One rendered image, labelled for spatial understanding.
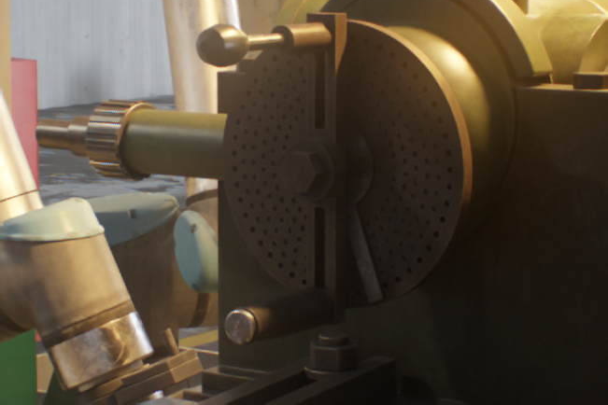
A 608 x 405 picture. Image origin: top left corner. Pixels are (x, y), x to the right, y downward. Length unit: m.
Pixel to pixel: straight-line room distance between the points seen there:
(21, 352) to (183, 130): 1.18
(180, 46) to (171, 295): 0.36
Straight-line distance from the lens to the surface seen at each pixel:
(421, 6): 1.36
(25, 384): 2.58
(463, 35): 1.35
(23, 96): 5.77
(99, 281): 1.85
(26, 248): 1.86
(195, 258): 2.21
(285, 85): 1.33
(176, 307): 2.51
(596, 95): 1.31
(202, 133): 1.40
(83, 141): 1.48
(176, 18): 2.29
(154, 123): 1.43
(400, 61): 1.28
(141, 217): 2.47
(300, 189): 1.27
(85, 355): 1.85
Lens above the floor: 1.33
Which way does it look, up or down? 7 degrees down
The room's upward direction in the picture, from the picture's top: straight up
